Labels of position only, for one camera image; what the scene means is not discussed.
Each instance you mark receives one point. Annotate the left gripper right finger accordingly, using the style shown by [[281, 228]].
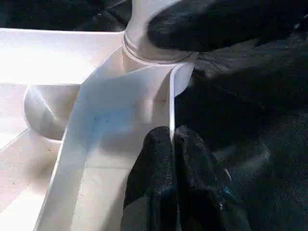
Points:
[[207, 192]]

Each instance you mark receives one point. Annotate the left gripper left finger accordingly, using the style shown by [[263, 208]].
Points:
[[154, 187]]

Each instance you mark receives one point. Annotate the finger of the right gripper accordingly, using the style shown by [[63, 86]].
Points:
[[221, 24]]

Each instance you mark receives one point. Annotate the white plastic table leg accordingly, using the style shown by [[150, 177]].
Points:
[[139, 33]]

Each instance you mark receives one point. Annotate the white plastic table top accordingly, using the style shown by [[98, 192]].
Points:
[[48, 72]]

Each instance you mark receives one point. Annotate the black plastic mat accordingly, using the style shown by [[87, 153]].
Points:
[[260, 120]]

